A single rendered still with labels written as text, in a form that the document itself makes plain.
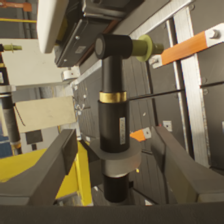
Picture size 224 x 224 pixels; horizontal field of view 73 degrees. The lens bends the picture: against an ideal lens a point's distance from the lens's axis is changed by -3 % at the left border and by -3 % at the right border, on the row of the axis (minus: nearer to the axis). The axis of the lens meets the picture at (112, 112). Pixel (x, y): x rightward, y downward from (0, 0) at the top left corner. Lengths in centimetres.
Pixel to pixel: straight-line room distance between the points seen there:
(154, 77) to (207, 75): 12
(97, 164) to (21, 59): 456
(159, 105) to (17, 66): 443
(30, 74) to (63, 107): 119
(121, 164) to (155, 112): 19
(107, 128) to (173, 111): 17
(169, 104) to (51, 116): 430
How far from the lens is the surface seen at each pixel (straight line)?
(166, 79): 35
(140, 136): 42
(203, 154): 35
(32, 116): 453
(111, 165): 22
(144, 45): 25
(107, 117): 22
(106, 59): 21
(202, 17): 32
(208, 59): 30
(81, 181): 21
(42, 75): 460
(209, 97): 30
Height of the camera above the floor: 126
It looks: 28 degrees down
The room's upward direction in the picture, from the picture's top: 101 degrees counter-clockwise
